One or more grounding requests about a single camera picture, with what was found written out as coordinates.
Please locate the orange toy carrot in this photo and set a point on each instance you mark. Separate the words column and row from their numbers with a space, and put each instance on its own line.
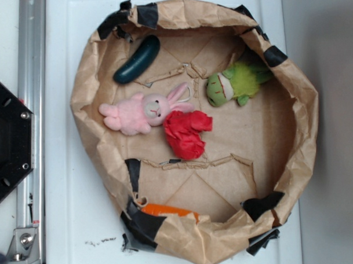
column 159, row 210

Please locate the pink plush bunny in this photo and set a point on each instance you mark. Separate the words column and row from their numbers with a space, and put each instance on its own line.
column 138, row 114

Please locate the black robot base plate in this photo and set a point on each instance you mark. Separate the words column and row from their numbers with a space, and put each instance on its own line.
column 15, row 141

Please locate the red crumpled cloth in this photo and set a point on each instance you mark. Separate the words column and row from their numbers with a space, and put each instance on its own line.
column 183, row 130

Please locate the metal corner bracket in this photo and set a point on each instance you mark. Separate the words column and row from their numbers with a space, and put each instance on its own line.
column 24, row 247

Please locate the dark green toy cucumber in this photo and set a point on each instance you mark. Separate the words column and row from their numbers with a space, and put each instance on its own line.
column 141, row 59

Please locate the aluminium frame rail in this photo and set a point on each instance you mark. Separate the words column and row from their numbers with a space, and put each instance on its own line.
column 31, row 89

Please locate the brown paper bag basket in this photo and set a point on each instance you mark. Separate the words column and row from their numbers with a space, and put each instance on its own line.
column 257, row 159

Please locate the green plush animal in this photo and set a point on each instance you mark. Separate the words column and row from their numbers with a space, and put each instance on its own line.
column 241, row 81

